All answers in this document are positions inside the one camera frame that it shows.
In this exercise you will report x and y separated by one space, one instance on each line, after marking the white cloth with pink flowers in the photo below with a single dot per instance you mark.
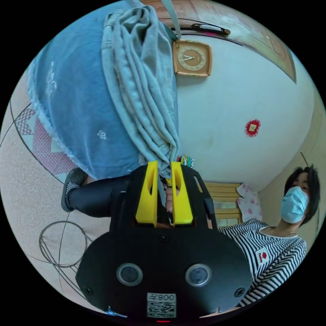
248 203

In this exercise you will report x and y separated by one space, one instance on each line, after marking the person's body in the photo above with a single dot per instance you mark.
275 257

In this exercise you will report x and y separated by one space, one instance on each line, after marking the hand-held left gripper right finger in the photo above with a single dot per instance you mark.
182 206

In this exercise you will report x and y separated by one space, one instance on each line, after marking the square brown wall clock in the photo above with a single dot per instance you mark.
191 58

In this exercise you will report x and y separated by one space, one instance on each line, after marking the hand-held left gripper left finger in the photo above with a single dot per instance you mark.
145 203

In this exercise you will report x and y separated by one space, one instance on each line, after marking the light blue jeans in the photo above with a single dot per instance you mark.
84 102

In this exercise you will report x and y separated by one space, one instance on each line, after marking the bed with printed sheet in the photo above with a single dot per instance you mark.
20 193

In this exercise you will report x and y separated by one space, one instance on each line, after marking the red round wall ornament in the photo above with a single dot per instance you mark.
253 128

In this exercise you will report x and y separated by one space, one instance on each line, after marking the light wooden slatted furniture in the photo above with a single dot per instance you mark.
224 196

